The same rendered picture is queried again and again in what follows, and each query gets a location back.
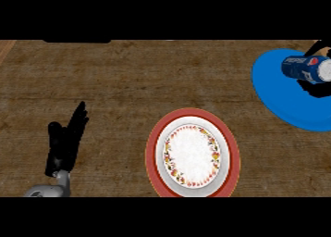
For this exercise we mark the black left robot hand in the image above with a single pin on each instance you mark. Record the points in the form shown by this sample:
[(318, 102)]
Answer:
[(64, 145)]

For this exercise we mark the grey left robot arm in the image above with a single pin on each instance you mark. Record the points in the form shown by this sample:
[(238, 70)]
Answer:
[(59, 186)]

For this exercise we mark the blue plate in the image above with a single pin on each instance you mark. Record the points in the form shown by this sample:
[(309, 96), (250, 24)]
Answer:
[(287, 102)]

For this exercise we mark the blue soda can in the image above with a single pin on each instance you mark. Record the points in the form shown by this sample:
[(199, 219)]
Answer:
[(305, 68)]

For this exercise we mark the red-rimmed white floral plate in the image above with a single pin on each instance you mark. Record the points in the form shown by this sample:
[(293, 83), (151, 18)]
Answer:
[(193, 154)]

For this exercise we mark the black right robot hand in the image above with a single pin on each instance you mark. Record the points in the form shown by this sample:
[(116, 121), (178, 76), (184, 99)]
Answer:
[(323, 89)]

